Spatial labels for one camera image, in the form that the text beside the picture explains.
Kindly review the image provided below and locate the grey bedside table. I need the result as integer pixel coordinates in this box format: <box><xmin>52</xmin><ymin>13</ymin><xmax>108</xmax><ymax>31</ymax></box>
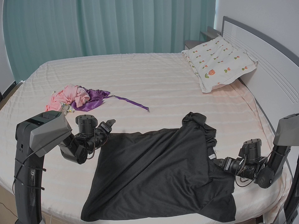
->
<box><xmin>184</xmin><ymin>26</ymin><xmax>222</xmax><ymax>49</ymax></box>

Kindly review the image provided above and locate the white printed pillow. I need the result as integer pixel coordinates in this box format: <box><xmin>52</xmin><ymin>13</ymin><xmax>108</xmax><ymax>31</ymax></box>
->
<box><xmin>182</xmin><ymin>36</ymin><xmax>258</xmax><ymax>93</ymax></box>

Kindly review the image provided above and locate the purple satin garment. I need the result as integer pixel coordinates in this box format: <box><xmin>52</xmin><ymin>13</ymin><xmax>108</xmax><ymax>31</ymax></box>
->
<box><xmin>71</xmin><ymin>89</ymin><xmax>150</xmax><ymax>112</ymax></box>

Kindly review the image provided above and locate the black cable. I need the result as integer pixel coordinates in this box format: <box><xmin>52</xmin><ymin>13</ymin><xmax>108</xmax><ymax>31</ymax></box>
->
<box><xmin>87</xmin><ymin>146</ymin><xmax>97</xmax><ymax>160</ymax></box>
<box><xmin>0</xmin><ymin>202</ymin><xmax>20</xmax><ymax>219</ymax></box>
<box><xmin>234</xmin><ymin>172</ymin><xmax>254</xmax><ymax>187</ymax></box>

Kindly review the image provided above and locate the bed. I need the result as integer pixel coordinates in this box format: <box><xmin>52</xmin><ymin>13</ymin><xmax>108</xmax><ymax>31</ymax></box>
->
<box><xmin>0</xmin><ymin>15</ymin><xmax>299</xmax><ymax>224</ymax></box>

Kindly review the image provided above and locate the pile of clothes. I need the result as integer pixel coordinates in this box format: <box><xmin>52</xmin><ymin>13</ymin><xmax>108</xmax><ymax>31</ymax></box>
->
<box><xmin>45</xmin><ymin>84</ymin><xmax>90</xmax><ymax>114</ymax></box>

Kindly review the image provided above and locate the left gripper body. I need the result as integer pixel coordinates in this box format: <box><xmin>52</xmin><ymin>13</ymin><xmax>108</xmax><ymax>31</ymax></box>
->
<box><xmin>92</xmin><ymin>122</ymin><xmax>111</xmax><ymax>149</ymax></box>

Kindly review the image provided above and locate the black T-shirt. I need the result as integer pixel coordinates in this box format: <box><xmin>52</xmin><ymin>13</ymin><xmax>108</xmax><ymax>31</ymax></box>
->
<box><xmin>81</xmin><ymin>112</ymin><xmax>237</xmax><ymax>221</ymax></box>

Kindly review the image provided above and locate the blue-green curtain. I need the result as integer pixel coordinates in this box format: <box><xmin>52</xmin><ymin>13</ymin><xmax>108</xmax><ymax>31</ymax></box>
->
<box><xmin>3</xmin><ymin>0</ymin><xmax>216</xmax><ymax>81</ymax></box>

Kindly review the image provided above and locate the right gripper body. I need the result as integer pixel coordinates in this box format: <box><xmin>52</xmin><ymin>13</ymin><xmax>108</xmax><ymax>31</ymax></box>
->
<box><xmin>222</xmin><ymin>157</ymin><xmax>244</xmax><ymax>175</ymax></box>

